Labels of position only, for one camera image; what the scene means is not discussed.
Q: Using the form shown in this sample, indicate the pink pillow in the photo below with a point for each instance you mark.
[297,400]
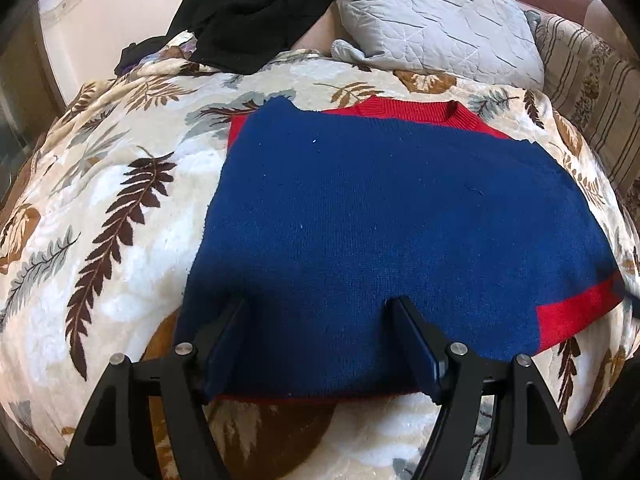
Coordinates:
[320,30]

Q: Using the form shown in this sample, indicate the striped floral sofa cushion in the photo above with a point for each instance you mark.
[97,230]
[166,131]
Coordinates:
[595,90]

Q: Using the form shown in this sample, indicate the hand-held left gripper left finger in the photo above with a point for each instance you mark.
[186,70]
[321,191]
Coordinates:
[225,352]

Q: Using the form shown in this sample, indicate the black garment pile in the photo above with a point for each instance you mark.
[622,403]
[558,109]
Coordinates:
[250,10]

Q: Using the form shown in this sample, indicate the red and blue knit sweater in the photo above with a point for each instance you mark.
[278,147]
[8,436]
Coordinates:
[380,220]

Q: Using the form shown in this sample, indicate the leaf-print fleece blanket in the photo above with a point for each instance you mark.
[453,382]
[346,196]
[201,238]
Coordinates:
[110,240]

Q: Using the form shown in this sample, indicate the small black cloth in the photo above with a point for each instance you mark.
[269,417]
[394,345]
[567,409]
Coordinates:
[137,57]

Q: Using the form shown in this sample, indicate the purple patterned cloth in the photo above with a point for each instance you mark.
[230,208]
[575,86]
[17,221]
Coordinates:
[184,50]

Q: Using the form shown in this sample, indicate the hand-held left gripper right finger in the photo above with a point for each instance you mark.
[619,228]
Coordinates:
[419,345]

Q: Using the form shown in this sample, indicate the grey quilted pillow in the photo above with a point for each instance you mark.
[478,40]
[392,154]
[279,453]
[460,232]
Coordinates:
[430,15]

